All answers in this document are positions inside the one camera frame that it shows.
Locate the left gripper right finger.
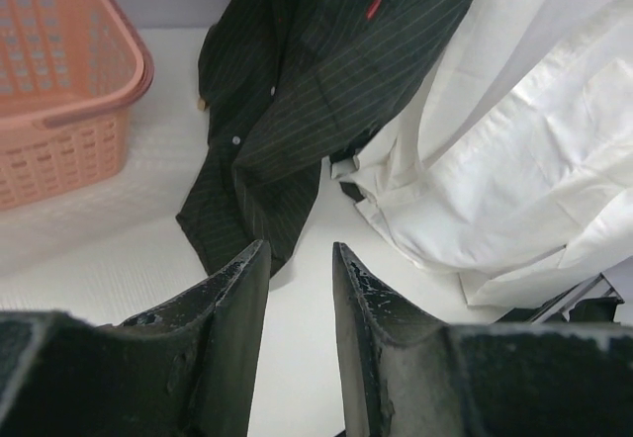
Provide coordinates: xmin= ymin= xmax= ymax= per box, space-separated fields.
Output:
xmin=332 ymin=242 xmax=632 ymax=436

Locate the dark striped shirt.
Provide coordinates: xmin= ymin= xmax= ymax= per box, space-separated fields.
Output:
xmin=176 ymin=0 xmax=473 ymax=274

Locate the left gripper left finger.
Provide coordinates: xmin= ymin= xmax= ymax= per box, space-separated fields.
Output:
xmin=1 ymin=241 xmax=270 ymax=436

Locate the white shirt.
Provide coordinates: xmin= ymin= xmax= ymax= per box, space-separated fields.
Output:
xmin=331 ymin=0 xmax=632 ymax=307

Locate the pink plastic basket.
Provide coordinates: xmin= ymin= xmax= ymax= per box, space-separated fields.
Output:
xmin=1 ymin=0 xmax=154 ymax=211

